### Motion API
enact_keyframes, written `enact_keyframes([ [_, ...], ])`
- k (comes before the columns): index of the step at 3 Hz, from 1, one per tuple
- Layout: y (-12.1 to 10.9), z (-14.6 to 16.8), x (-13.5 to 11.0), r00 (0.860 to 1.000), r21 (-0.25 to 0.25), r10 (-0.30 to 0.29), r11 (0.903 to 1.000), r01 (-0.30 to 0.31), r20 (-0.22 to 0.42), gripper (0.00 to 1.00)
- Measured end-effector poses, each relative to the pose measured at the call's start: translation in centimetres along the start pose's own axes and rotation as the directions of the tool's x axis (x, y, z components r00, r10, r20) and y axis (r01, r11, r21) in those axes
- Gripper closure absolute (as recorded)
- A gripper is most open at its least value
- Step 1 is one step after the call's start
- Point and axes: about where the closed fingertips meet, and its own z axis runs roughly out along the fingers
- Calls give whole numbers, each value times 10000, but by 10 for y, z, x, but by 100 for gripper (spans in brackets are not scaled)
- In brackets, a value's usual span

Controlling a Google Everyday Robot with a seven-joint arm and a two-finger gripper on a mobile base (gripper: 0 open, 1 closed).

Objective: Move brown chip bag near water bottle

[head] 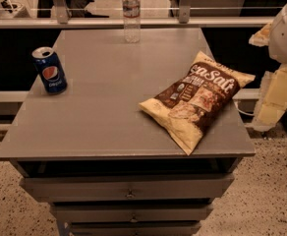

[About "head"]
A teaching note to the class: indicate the blue pepsi can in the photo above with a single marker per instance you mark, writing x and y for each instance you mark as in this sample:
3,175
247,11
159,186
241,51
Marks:
49,68

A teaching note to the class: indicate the metal window rail frame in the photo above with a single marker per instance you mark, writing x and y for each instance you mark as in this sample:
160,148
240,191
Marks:
17,16

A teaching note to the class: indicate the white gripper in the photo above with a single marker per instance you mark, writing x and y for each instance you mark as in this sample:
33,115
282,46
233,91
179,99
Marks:
286,38

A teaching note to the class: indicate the grey drawer cabinet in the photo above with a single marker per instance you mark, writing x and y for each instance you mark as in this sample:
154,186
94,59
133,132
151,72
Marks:
95,128

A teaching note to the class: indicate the clear plastic water bottle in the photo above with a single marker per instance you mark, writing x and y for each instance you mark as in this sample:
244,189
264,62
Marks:
132,20

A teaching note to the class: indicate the brown sea salt chip bag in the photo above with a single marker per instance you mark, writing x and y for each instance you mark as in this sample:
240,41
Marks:
188,107

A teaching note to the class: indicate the top grey drawer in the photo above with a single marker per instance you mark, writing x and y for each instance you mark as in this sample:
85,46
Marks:
127,188

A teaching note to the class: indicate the middle grey drawer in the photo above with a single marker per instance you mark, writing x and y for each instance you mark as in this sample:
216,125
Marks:
132,213

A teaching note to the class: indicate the grey drawer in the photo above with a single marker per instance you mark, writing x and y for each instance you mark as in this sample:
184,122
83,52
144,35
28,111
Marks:
171,228
127,188
132,213

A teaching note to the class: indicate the bottom grey drawer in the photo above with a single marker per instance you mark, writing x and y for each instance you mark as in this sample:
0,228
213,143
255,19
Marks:
171,228

